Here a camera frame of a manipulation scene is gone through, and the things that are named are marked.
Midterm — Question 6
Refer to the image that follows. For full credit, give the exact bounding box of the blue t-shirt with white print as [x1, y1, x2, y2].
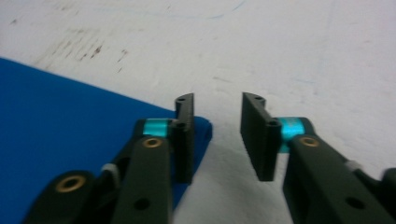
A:
[0, 57, 214, 224]

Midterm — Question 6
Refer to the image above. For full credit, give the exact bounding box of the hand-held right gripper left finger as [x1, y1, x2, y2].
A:
[111, 92, 196, 224]

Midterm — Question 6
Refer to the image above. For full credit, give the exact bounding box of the white table mat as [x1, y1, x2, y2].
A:
[0, 0, 396, 224]

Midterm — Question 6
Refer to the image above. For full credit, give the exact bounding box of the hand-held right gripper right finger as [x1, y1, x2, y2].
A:
[239, 91, 396, 224]

